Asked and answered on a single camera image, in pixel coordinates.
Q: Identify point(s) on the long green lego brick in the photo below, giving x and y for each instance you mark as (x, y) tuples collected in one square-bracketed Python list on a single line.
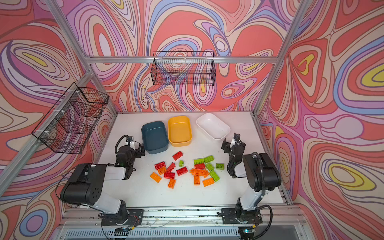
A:
[(214, 175)]

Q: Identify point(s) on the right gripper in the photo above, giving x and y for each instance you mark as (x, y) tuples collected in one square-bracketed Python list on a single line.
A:
[(231, 148)]

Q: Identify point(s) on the red lego brick centre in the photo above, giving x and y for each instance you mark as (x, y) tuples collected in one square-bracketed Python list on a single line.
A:
[(182, 171)]

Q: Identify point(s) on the yellow plastic bin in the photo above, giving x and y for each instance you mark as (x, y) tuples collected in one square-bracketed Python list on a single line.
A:
[(179, 131)]

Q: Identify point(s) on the red lego brick bottom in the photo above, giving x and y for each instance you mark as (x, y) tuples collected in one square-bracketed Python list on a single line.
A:
[(169, 175)]

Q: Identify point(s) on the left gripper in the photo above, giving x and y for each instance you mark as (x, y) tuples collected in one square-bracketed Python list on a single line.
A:
[(139, 151)]

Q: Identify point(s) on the red lego brick left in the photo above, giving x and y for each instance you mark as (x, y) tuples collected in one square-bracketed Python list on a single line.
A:
[(160, 165)]

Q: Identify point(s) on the black wire basket left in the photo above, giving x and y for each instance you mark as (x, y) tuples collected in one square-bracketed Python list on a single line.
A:
[(73, 122)]

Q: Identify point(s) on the black wire basket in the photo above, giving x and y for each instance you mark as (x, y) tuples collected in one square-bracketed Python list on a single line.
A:
[(73, 122), (183, 68)]

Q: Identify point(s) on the black wire basket back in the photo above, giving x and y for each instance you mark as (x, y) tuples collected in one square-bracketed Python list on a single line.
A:
[(183, 68)]

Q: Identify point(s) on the small orange lego brick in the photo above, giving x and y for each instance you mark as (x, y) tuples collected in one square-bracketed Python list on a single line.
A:
[(162, 170)]

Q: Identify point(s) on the green lego brick top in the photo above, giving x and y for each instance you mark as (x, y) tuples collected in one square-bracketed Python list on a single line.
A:
[(199, 161)]

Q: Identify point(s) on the red lego brick right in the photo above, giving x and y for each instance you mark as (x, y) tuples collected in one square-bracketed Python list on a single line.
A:
[(200, 166)]

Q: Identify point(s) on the red lego brick far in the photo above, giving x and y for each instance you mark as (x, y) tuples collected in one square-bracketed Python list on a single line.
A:
[(177, 156)]

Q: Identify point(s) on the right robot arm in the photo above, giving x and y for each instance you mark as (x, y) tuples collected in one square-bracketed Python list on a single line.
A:
[(262, 176)]

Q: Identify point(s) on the white plastic bin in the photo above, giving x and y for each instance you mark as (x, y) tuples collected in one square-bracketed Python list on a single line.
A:
[(213, 127)]

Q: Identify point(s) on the orange lego chassis plate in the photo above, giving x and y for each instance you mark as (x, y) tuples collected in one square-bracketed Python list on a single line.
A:
[(201, 173)]

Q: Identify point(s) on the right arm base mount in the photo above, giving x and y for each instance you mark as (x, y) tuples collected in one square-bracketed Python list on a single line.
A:
[(231, 216)]

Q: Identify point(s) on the orange lego brick bottom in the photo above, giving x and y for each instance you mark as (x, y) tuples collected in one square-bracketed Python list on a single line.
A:
[(172, 183)]

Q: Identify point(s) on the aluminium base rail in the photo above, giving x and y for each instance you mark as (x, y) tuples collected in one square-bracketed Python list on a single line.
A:
[(187, 223)]

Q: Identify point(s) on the dark teal plastic bin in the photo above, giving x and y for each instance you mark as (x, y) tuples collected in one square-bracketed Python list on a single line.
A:
[(155, 137)]

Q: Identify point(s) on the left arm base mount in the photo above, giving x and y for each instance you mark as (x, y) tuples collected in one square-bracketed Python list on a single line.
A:
[(129, 217)]

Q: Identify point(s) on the red lego brick upright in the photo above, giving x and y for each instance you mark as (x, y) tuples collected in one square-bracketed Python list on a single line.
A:
[(171, 167)]

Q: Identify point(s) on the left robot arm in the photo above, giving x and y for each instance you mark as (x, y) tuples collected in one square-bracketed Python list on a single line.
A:
[(85, 187)]

